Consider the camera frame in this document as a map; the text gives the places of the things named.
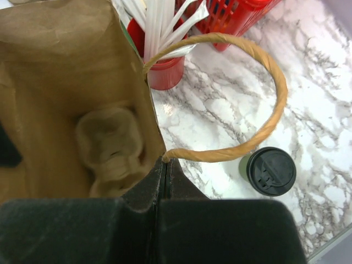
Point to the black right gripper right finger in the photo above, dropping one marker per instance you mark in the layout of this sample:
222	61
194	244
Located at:
178	186

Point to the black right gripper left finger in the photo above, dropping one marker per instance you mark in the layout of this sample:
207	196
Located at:
144	197

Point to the brown cardboard cup carrier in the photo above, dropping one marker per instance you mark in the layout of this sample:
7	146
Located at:
110	144

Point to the black plastic cup lid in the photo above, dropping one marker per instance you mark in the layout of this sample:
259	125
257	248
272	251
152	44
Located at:
271	171

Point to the brown paper bag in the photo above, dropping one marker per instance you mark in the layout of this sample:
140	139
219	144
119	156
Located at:
61	60

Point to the green paper coffee cup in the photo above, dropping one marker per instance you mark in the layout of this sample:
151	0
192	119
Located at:
243	167

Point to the red straw holder cup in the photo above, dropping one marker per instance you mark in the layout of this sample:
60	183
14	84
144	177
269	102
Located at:
163	75

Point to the white wrapped straws bundle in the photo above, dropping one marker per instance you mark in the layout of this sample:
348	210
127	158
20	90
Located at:
157	20

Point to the red plastic shopping basket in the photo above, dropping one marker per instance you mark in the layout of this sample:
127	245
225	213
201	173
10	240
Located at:
234	17

